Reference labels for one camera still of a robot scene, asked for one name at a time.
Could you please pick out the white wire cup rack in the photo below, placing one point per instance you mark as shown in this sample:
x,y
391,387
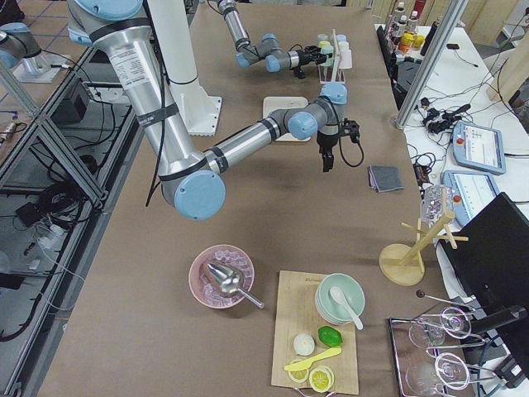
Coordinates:
x,y
333,73

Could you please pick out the pink bowl with ice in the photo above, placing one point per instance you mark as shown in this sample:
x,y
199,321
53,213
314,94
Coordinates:
x,y
207,276

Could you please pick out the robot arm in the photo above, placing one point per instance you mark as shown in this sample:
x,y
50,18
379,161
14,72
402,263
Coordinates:
x,y
268,49
149,47

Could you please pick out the blue teach pendant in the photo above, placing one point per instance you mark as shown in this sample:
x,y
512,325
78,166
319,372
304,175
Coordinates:
x,y
478,147
472,192

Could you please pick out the black wire glass rack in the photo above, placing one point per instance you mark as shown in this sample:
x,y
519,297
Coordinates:
x,y
428,351

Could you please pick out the metal ice scoop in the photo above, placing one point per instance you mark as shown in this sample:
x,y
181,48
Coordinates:
x,y
230,281

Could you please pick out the black monitor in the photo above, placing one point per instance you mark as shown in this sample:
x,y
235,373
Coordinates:
x,y
493,267

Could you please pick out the cream cup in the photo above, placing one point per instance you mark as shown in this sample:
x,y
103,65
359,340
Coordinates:
x,y
343,45

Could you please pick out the white rabbit serving tray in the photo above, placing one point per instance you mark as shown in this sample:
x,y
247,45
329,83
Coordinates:
x,y
272,103

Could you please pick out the green cup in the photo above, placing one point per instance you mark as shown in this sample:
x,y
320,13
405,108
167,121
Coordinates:
x,y
326,57

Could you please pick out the wooden mug tree stand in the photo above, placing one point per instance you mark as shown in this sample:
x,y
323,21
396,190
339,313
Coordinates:
x,y
403,264

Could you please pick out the aluminium frame post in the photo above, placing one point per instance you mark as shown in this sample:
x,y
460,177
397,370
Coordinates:
x,y
438,42

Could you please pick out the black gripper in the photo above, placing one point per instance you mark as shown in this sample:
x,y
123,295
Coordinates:
x,y
326,145
304,56

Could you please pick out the bamboo cutting board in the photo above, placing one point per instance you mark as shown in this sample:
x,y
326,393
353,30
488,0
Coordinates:
x,y
297,313

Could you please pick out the yellow plastic knife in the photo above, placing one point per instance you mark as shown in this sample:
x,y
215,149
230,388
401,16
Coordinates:
x,y
307,363

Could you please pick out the white ceramic spoon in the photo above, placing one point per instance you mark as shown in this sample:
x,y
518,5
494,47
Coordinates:
x,y
339,297

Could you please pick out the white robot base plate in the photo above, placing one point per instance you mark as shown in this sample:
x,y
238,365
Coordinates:
x,y
199,111

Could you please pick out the grey folded cloth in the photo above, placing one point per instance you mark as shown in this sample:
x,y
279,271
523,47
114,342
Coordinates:
x,y
384,178

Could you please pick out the green lime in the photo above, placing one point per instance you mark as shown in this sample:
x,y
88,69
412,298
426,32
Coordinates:
x,y
329,336

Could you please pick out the lemon slice stack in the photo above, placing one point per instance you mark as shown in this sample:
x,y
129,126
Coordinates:
x,y
321,379

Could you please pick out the grey cup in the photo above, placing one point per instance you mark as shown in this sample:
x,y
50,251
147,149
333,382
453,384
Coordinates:
x,y
322,37

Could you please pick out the pink cup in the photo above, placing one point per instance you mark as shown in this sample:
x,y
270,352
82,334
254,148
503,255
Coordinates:
x,y
346,61

